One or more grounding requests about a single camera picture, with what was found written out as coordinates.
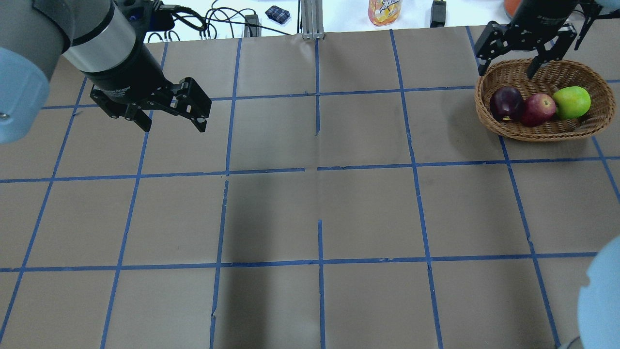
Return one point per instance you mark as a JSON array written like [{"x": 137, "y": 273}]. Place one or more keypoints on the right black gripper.
[{"x": 536, "y": 15}]

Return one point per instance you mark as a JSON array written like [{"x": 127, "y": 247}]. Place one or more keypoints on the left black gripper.
[{"x": 130, "y": 73}]

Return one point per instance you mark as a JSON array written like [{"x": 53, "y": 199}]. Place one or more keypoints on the dark red apple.
[{"x": 507, "y": 104}]

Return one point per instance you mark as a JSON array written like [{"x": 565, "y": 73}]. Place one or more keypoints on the red yellow apple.
[{"x": 539, "y": 108}]

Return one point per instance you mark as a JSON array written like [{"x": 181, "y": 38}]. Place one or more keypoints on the green apple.
[{"x": 572, "y": 102}]

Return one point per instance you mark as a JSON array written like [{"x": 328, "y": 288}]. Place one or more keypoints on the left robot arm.
[{"x": 104, "y": 40}]

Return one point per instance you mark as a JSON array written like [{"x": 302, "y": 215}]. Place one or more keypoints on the wicker basket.
[{"x": 545, "y": 128}]

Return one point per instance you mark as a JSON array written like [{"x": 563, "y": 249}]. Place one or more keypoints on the orange bucket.
[{"x": 510, "y": 7}]

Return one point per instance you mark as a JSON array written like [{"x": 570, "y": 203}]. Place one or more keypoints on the black power adapter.
[{"x": 438, "y": 16}]

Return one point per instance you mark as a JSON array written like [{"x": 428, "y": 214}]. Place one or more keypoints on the juice bottle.
[{"x": 384, "y": 12}]

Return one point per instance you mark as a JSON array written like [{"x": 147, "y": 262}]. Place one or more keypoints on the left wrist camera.
[{"x": 147, "y": 15}]

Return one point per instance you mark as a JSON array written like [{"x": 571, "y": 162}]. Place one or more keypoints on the aluminium frame post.
[{"x": 311, "y": 15}]

